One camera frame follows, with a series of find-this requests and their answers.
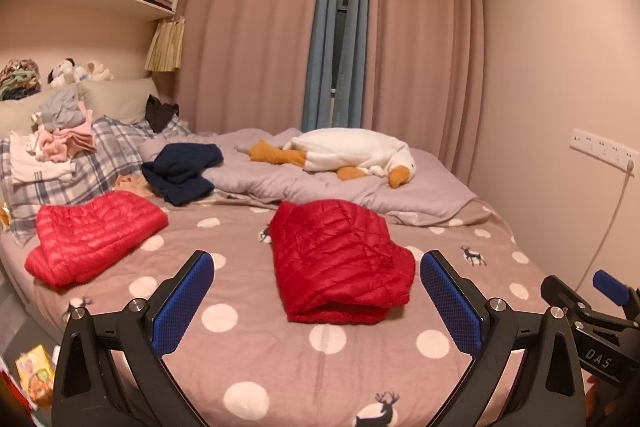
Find peach cloth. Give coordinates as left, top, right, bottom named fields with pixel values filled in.
left=114, top=174, right=156, bottom=198

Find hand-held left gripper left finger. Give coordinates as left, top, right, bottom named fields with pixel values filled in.
left=51, top=249, right=216, bottom=427

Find white cable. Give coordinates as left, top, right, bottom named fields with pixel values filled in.
left=582, top=169, right=633, bottom=288

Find grey garment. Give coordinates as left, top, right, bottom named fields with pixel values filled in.
left=37, top=89, right=88, bottom=130

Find red down jacket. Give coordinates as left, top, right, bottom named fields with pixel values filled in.
left=25, top=192, right=169, bottom=290
left=270, top=200, right=417, bottom=324

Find navy blue garment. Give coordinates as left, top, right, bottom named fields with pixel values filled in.
left=141, top=143, right=224, bottom=206

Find white goose plush toy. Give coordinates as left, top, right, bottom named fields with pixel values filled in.
left=248, top=128, right=417, bottom=189

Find colourful printed box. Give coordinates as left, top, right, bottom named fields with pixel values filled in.
left=15, top=345, right=57, bottom=408

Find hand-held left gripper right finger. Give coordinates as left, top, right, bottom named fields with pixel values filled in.
left=420, top=249, right=587, bottom=427

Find beige pleated hanging cloth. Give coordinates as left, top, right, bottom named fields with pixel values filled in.
left=145, top=18, right=186, bottom=72

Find pink folded garments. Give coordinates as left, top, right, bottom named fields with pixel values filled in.
left=27, top=119, right=98, bottom=162

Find grey duvet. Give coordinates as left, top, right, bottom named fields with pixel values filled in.
left=140, top=127, right=478, bottom=228

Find bed with polka dot sheet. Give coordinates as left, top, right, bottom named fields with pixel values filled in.
left=0, top=194, right=591, bottom=427

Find window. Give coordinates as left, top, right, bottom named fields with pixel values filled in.
left=331, top=0, right=358, bottom=128

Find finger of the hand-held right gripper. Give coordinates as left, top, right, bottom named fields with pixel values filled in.
left=593, top=270, right=640, bottom=323
left=540, top=275, right=594, bottom=324

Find pink curtain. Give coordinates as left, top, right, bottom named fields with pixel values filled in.
left=172, top=0, right=331, bottom=138
left=362, top=0, right=488, bottom=188

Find colourful cloth heap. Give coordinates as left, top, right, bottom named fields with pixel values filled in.
left=0, top=59, right=42, bottom=102

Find plaid blanket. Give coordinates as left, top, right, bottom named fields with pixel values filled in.
left=0, top=116, right=191, bottom=248

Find black garment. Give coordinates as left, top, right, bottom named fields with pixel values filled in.
left=145, top=94, right=180, bottom=134

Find white and black plush dog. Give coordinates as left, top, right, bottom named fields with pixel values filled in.
left=48, top=58, right=81, bottom=86

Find blue curtain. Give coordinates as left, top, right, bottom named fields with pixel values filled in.
left=301, top=0, right=373, bottom=132

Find folded red down jacket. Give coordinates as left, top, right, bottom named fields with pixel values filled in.
left=25, top=192, right=169, bottom=290

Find white folded garment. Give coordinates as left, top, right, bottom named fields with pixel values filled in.
left=9, top=134, right=76, bottom=185

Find beige pillow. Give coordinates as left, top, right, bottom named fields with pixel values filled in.
left=0, top=89, right=81, bottom=138
left=77, top=78, right=161, bottom=125

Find white wall socket strip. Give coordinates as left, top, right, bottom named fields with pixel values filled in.
left=570, top=128, right=636, bottom=165

